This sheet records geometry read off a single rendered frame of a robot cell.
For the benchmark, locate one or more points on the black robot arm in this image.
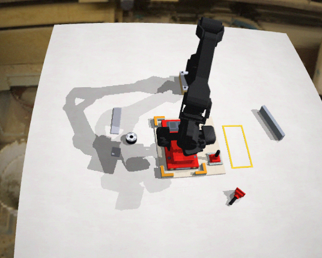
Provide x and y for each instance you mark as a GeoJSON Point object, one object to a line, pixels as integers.
{"type": "Point", "coordinates": [197, 98]}

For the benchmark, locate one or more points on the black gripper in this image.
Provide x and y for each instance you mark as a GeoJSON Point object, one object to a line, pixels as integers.
{"type": "Point", "coordinates": [164, 137]}

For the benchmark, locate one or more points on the grey rectangular bar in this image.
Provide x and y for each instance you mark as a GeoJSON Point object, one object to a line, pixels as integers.
{"type": "Point", "coordinates": [272, 122]}
{"type": "Point", "coordinates": [116, 121]}

